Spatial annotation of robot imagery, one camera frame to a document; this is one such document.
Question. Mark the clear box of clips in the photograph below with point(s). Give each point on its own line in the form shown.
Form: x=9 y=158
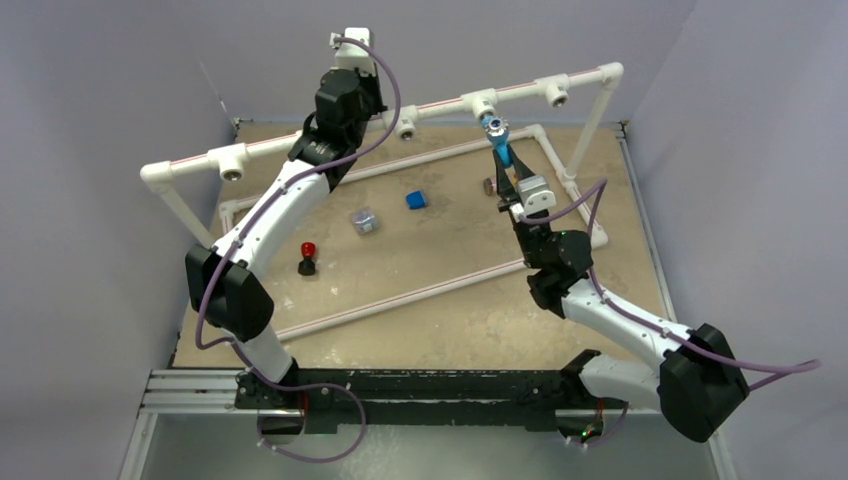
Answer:
x=364 y=221

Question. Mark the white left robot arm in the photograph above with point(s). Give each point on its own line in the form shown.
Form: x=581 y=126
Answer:
x=225 y=279

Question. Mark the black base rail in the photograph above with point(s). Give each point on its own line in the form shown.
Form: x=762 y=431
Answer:
x=535 y=400

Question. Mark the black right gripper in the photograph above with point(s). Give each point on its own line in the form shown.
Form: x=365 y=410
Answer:
x=504 y=188

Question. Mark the blue water faucet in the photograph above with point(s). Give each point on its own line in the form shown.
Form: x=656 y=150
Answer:
x=497 y=132

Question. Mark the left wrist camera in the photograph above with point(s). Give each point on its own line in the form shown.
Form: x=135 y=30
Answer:
x=351 y=56

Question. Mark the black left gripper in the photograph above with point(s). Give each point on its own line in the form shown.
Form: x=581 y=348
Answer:
x=372 y=83

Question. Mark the red black stamp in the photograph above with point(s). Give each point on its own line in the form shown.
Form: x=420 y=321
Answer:
x=307 y=264

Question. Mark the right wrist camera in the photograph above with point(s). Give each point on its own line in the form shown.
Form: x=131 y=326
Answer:
x=535 y=195

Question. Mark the white PVC pipe frame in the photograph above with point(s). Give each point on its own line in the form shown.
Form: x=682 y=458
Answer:
x=445 y=175

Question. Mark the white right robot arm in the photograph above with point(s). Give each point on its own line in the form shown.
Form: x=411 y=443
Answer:
x=688 y=375

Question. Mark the pink capped candy bottle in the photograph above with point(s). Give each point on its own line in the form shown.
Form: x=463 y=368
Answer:
x=489 y=186

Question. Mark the blue rectangular box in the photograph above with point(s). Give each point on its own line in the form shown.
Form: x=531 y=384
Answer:
x=416 y=200

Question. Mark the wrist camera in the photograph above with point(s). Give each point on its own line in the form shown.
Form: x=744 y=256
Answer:
x=351 y=56
x=535 y=195

